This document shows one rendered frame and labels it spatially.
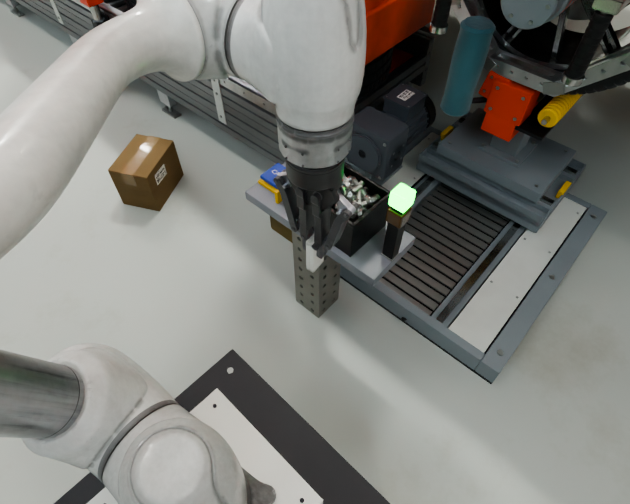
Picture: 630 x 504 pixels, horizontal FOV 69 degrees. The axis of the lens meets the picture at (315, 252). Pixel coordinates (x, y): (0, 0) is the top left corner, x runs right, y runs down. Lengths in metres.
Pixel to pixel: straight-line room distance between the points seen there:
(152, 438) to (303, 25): 0.55
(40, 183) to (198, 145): 1.81
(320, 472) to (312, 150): 0.70
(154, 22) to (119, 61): 0.07
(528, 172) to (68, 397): 1.52
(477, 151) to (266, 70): 1.37
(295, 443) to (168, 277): 0.84
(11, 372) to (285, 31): 0.49
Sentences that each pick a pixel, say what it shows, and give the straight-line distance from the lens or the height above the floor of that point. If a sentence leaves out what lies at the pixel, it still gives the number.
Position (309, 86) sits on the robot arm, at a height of 1.06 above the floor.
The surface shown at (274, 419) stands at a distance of 1.07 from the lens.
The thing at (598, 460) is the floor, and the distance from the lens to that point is 1.55.
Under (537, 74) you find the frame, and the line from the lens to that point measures 1.47.
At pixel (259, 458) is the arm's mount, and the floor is 0.39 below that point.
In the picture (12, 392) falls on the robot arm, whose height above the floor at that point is 0.80.
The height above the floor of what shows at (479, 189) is 0.15.
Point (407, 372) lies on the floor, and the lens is 1.45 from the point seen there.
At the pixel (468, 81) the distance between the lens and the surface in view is 1.42.
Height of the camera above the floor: 1.31
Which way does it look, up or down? 52 degrees down
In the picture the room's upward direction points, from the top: straight up
